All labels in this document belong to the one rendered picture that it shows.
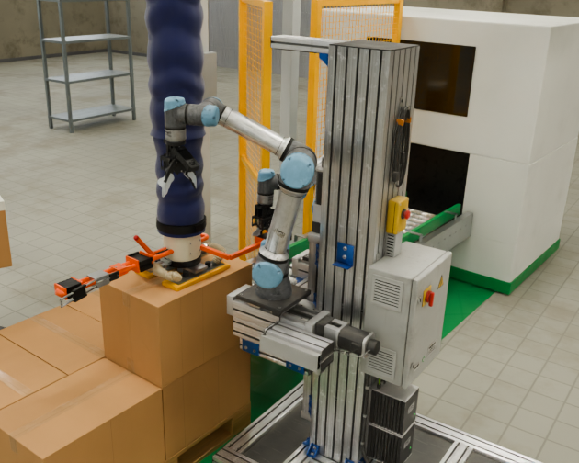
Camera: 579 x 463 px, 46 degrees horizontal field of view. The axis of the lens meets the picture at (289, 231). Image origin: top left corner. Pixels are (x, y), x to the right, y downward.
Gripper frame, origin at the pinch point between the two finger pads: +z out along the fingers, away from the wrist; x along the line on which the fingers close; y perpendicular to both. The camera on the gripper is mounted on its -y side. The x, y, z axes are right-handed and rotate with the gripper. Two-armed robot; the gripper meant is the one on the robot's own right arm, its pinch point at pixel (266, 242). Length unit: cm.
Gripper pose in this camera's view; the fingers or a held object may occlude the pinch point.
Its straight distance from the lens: 318.5
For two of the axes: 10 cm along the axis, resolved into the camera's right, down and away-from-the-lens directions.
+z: -0.5, 9.3, 3.6
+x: 7.9, 2.6, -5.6
